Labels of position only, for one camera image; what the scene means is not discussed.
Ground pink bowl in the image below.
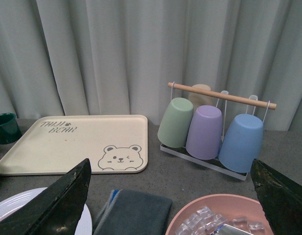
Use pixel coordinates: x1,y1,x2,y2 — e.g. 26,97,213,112
166,194,273,235

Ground cream bear tray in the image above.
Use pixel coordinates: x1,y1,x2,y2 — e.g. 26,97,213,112
0,115,148,176

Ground beige cup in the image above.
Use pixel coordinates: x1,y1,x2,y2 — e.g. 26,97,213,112
187,84,213,112

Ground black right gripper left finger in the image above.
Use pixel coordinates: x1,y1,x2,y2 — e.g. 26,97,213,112
0,158,92,235

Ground dark green mug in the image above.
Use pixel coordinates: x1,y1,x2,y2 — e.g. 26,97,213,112
0,113,22,144

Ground purple cup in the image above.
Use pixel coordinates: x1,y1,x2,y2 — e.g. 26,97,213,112
186,105,223,160

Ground blue cup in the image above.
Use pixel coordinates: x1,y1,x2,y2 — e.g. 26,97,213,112
218,114,263,173

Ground grey blue-edged cloth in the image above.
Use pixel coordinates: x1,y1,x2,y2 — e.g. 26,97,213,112
93,189,172,235

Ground white curtain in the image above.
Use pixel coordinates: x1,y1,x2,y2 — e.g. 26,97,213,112
0,0,302,132

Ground white round plate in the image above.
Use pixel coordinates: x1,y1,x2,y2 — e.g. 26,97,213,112
0,187,93,235

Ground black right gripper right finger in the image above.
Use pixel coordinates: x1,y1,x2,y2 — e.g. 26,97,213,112
251,159,302,235

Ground light green cup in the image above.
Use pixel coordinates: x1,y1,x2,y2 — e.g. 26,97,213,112
158,97,194,148

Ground white cup rack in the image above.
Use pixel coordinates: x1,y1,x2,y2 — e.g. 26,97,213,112
160,82,277,181

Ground clear ice cubes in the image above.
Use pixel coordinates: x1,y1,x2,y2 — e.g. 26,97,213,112
175,206,265,235

